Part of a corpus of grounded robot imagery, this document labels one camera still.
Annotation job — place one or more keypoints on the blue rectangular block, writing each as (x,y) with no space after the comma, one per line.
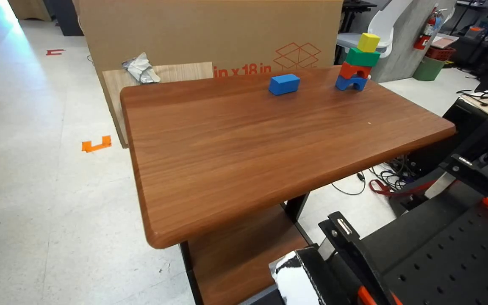
(283,84)

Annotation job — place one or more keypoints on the blue arch block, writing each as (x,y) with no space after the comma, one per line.
(343,83)

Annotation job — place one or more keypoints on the red arch block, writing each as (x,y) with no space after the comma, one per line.
(347,69)

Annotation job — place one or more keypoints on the green block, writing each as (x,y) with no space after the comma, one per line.
(362,57)

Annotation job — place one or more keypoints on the yellow cube block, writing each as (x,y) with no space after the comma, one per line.
(368,42)

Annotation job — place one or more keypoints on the large cardboard box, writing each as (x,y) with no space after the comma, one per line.
(210,31)

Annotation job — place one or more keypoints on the light wooden board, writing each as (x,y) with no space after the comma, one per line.
(117,91)

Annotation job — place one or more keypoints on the white chair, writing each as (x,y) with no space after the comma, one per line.
(383,22)

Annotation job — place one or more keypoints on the green bin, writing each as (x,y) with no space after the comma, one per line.
(427,69)

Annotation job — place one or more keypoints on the red basket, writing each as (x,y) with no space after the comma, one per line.
(439,53)

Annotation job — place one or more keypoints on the red fire extinguisher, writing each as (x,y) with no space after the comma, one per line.
(428,29)

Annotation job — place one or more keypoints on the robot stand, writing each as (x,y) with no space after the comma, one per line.
(447,250)

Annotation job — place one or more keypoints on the black and white mount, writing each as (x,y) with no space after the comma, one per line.
(297,277)

